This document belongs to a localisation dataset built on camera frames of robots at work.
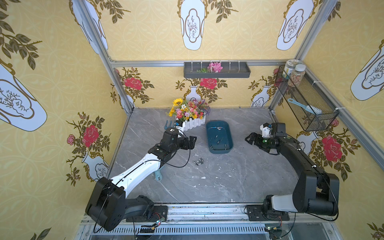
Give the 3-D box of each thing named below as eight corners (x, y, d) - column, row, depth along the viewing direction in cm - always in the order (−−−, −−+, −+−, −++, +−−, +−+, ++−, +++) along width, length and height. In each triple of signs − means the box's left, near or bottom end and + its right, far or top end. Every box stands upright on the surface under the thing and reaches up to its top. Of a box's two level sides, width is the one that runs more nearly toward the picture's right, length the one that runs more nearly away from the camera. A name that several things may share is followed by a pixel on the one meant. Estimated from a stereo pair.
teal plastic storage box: (207, 153, 98) (208, 150, 94) (205, 123, 114) (206, 119, 111) (232, 153, 98) (234, 149, 94) (227, 123, 114) (228, 119, 110)
